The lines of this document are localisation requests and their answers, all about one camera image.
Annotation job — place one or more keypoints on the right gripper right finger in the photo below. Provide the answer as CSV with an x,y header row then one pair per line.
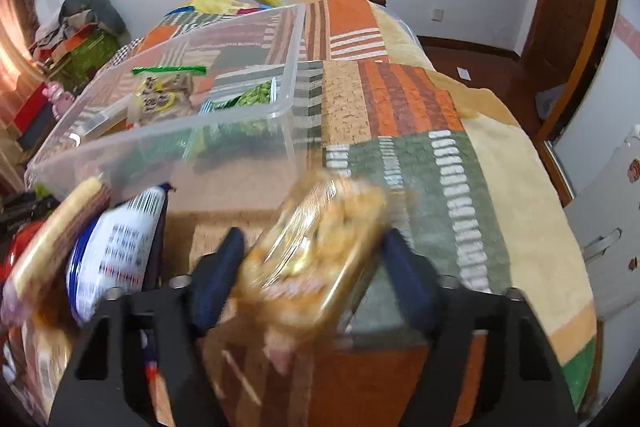
x,y
497,339

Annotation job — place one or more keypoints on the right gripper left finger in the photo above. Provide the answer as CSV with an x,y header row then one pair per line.
x,y
105,383

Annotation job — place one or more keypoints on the white blue snack bag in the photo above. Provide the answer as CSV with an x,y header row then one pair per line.
x,y
122,248

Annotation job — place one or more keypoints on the long cracker roll pack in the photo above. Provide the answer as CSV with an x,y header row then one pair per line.
x,y
33,274

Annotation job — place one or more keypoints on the red snack packet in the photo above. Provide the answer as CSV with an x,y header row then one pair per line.
x,y
20,241

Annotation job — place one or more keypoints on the yellow puffed snack bag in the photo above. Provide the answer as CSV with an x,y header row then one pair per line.
x,y
314,259

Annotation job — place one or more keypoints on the clear plastic storage box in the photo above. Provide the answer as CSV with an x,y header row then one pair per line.
x,y
92,138

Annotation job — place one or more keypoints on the brown snack bag green clip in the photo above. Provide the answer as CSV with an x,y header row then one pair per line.
x,y
162,93

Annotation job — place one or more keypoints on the green snack packet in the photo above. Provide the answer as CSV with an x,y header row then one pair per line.
x,y
235,120

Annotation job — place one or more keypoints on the bread pack in plastic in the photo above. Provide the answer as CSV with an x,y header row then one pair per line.
x,y
41,356

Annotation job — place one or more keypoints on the patchwork striped bed blanket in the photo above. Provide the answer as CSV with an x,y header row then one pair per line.
x,y
469,193

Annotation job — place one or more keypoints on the red box on nightstand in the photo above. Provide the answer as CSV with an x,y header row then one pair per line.
x,y
33,120

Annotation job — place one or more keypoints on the pink plush toy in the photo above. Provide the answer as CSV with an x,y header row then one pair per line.
x,y
60,99

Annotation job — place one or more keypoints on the brown wooden door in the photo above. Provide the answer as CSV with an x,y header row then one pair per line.
x,y
562,50

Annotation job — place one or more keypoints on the clutter pile with green bag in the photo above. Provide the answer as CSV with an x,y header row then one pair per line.
x,y
79,40

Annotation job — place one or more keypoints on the orange striped curtain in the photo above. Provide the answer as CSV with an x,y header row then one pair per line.
x,y
20,76

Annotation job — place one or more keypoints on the white cabinet with handle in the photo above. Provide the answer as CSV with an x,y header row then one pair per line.
x,y
604,218

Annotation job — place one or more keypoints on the wall power socket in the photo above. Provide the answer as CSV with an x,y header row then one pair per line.
x,y
438,15

